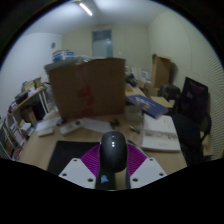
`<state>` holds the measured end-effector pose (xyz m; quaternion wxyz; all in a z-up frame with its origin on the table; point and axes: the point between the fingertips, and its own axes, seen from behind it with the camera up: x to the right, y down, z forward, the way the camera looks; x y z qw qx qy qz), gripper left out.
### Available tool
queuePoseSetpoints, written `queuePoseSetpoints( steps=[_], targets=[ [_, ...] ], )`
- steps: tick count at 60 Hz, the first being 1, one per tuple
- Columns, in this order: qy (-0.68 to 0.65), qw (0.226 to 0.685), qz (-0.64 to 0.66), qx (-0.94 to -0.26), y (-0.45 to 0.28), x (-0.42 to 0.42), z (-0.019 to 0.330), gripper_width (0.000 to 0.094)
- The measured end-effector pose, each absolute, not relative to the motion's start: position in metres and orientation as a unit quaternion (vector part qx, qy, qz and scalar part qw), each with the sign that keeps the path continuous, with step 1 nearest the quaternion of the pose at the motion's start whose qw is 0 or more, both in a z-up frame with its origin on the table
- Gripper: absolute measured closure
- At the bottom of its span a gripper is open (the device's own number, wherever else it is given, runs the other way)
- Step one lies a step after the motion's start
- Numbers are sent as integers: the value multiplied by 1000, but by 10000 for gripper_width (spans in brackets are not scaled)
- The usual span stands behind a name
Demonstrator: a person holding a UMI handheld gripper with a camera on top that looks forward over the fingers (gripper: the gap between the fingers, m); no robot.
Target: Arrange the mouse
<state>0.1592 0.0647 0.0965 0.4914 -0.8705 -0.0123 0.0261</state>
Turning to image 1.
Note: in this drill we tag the black office chair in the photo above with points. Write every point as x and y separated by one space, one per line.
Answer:
191 123

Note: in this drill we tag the ceiling tube light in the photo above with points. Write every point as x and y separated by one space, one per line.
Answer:
86 9

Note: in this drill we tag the clear plastic container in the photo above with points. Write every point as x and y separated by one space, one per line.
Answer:
134 113

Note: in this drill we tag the pale door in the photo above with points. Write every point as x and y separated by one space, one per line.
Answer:
101 43

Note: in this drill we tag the blue and white box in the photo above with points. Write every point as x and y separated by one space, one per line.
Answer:
62 55

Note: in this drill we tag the black rectangular mouse pad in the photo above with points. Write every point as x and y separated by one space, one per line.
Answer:
66 153

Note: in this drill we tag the large brown cardboard box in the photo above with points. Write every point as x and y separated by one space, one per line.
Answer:
88 88

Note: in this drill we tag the white closed book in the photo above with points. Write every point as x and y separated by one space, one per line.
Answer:
160 133

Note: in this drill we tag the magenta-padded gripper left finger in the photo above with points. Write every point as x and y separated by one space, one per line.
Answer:
78 171

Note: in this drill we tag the white paper sheet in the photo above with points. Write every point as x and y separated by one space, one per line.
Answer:
96 125

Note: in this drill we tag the black computer mouse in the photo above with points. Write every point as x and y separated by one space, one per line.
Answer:
113 155

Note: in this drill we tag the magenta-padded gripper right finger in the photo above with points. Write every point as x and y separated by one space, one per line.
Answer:
148 170

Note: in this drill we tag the cluttered shelf unit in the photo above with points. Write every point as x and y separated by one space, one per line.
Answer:
20 113

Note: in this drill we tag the tall open cardboard box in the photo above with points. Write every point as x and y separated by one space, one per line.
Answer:
161 70

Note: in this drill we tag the small white flat device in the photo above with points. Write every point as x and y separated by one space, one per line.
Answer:
45 132

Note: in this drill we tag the black bag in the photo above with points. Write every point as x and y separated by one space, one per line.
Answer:
131 80

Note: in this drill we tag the blue closed book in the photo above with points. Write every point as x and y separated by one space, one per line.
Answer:
148 106

